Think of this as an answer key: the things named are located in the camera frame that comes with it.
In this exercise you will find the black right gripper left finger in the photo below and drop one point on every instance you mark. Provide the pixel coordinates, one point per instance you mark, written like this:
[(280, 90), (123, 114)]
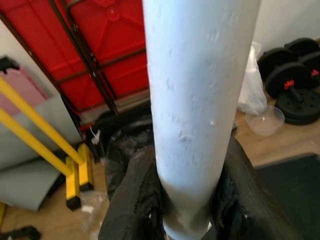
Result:
[(135, 200)]

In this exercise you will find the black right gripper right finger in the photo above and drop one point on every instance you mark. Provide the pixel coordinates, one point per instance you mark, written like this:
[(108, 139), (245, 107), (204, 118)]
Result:
[(245, 200)]

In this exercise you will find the black floor mat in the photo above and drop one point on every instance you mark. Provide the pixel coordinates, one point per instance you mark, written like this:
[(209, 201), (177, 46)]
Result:
[(287, 195)]

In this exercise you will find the small clear plastic bag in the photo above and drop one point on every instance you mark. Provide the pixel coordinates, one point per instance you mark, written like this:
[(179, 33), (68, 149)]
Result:
[(100, 202)]

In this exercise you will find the black trash bag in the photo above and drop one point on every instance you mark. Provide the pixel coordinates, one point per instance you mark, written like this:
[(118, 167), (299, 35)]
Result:
[(117, 162)]

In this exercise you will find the yellow dip bar stand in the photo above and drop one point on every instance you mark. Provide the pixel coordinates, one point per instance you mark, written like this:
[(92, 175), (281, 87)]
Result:
[(73, 185)]

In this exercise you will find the clear plastic bowl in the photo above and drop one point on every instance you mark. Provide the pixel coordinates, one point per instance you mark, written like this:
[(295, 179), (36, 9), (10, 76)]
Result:
[(265, 125)]

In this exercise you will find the white plastic bag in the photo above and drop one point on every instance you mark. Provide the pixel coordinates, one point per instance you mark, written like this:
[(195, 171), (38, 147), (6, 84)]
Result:
[(252, 95)]

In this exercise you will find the black weight plate stack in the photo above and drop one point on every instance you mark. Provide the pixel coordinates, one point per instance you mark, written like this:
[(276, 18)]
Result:
[(300, 110)]

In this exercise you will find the grey rolled exercise mat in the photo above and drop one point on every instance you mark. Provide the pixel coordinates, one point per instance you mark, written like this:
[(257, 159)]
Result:
[(30, 185)]

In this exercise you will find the red folding table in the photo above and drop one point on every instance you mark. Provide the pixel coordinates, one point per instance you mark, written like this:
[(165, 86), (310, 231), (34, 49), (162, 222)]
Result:
[(112, 50)]

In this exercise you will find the pink foam puzzle mat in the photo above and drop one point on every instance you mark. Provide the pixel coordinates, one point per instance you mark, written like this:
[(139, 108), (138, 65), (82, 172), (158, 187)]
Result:
[(20, 95)]

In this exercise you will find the black bench frame with rollers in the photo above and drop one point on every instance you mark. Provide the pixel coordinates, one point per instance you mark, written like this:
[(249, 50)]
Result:
[(25, 232)]

